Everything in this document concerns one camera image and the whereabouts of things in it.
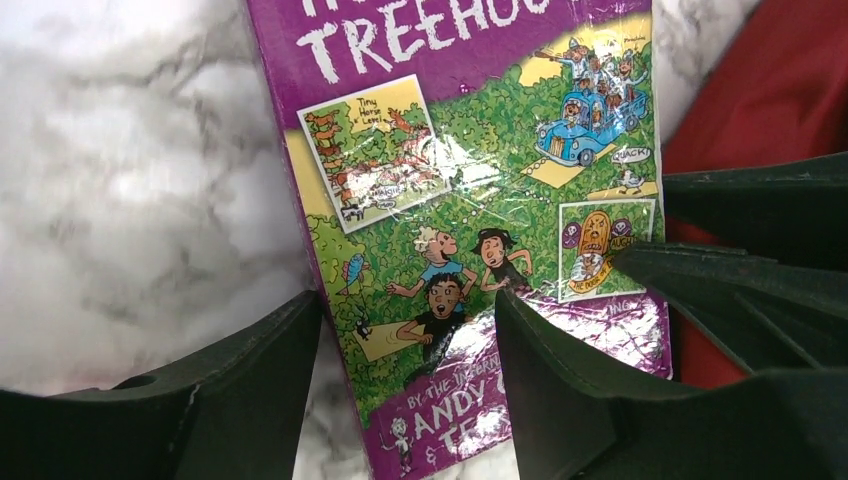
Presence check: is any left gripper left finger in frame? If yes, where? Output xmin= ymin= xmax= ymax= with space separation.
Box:
xmin=1 ymin=291 xmax=323 ymax=479

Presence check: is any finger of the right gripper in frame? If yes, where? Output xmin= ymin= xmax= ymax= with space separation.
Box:
xmin=612 ymin=242 xmax=847 ymax=373
xmin=663 ymin=152 xmax=847 ymax=272

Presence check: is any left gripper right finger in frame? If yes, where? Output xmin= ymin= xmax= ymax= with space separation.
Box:
xmin=495 ymin=292 xmax=847 ymax=479

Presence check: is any red backpack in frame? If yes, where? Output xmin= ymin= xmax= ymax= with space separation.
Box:
xmin=663 ymin=1 xmax=847 ymax=388

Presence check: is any purple green paperback book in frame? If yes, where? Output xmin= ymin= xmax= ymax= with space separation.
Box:
xmin=247 ymin=1 xmax=672 ymax=479

